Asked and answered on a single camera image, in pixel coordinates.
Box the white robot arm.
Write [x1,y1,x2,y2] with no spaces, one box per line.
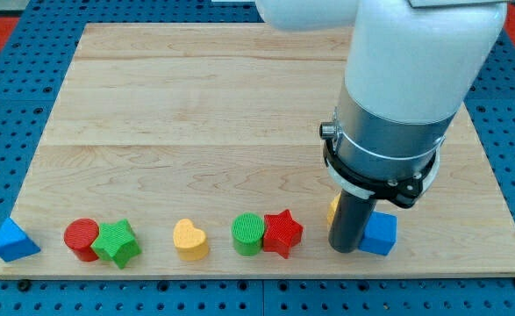
[256,0,507,211]

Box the red star block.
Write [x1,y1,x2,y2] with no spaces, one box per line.
[262,209,304,259]

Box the green star block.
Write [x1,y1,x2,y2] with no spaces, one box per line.
[90,219,142,269]

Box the wooden board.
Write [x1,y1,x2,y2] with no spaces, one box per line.
[0,24,515,280]

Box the green cylinder block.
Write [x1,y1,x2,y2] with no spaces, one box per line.
[231,212,265,256]

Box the yellow block behind effector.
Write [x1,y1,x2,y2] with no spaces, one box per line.
[325,194,340,226]

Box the yellow heart block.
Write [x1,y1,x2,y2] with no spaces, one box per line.
[173,219,210,262]

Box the black cylindrical end effector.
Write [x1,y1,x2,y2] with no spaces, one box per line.
[328,190,376,253]

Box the blue cube block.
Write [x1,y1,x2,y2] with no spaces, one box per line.
[359,212,397,255]

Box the red cylinder block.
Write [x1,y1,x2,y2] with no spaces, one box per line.
[63,218,99,262]

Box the blue triangle block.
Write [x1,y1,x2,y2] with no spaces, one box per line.
[0,218,40,262]

